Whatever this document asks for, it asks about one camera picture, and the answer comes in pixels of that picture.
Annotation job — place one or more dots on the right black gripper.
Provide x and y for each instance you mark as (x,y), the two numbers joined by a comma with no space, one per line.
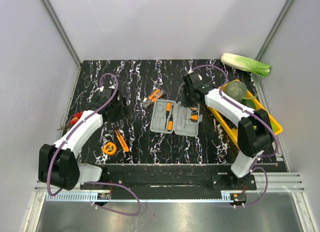
(185,102)

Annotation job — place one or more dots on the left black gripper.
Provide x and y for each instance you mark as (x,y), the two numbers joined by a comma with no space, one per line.
(124,111)

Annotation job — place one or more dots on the orange utility knife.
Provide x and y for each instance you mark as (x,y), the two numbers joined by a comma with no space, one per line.
(122,141)

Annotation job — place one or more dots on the orange handled pliers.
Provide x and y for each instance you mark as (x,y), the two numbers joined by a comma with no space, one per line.
(155,95)

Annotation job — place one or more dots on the grey plastic tool case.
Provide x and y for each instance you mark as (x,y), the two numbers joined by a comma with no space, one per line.
(182,125)

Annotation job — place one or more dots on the short orange screwdriver handle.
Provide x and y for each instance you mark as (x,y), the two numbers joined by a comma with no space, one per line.
(170,124)

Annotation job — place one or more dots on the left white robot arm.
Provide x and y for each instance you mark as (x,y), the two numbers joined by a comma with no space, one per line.
(57,163)

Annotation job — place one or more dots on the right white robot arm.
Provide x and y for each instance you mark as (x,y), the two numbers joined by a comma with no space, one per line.
(254,131)

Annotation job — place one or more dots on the hex key set orange holder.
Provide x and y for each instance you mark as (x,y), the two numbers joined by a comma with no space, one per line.
(194,118)

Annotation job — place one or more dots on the orange tape measure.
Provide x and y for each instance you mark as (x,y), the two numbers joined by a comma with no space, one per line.
(109,149)

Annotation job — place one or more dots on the toy lychee bunch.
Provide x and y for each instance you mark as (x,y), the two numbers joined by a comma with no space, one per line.
(72,122)

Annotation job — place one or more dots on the toy cantaloupe melon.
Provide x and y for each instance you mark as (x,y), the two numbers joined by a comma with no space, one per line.
(236,90)

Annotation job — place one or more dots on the toy napa cabbage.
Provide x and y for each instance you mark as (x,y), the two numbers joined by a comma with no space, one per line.
(246,64)

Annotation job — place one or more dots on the toy green avocado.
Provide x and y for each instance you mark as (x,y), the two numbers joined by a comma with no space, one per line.
(248,103)

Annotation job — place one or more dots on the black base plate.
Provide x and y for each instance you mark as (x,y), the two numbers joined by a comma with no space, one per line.
(209,176)

